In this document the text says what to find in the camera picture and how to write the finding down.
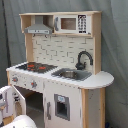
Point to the white oven door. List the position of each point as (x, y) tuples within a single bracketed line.
[(13, 101)]

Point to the black toy faucet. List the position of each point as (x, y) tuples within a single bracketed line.
[(83, 57)]

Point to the toy microwave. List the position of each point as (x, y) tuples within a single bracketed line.
[(73, 24)]

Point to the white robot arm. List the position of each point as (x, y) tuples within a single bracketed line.
[(22, 121)]

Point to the right red oven knob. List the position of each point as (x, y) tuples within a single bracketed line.
[(33, 84)]

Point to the black stovetop red burners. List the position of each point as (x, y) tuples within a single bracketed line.
[(36, 67)]

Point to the red oven knob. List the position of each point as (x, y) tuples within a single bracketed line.
[(33, 84), (14, 79)]

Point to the white dishwasher cabinet door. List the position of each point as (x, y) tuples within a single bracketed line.
[(62, 105)]

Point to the left red oven knob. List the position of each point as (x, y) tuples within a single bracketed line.
[(14, 79)]

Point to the wooden toy kitchen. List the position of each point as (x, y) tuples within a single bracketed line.
[(61, 50)]

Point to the grey toy sink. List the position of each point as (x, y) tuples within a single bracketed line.
[(72, 74)]

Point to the grey range hood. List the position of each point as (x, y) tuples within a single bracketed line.
[(38, 27)]

